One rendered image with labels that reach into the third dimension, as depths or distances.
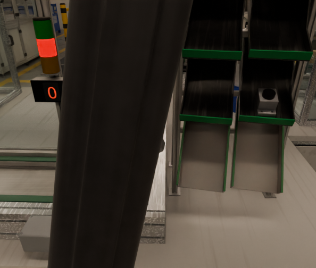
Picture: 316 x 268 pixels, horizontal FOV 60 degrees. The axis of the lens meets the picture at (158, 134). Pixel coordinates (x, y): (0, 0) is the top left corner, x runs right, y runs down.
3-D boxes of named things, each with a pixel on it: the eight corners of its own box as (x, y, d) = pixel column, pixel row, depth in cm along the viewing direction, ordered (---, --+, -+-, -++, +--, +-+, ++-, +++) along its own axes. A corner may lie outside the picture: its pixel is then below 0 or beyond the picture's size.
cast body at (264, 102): (273, 122, 68) (281, 102, 63) (255, 120, 69) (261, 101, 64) (269, 97, 73) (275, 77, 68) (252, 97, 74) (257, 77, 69)
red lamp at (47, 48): (53, 57, 80) (50, 39, 77) (36, 57, 80) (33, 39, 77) (59, 53, 84) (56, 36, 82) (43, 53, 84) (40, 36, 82)
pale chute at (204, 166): (223, 192, 76) (225, 191, 72) (176, 186, 78) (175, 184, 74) (231, 100, 83) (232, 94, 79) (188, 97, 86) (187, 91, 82)
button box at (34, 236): (105, 254, 68) (103, 237, 65) (23, 252, 69) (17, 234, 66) (110, 232, 75) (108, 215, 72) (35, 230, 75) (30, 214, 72)
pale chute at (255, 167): (278, 194, 75) (283, 192, 71) (229, 187, 78) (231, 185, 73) (280, 101, 83) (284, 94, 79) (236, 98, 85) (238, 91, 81)
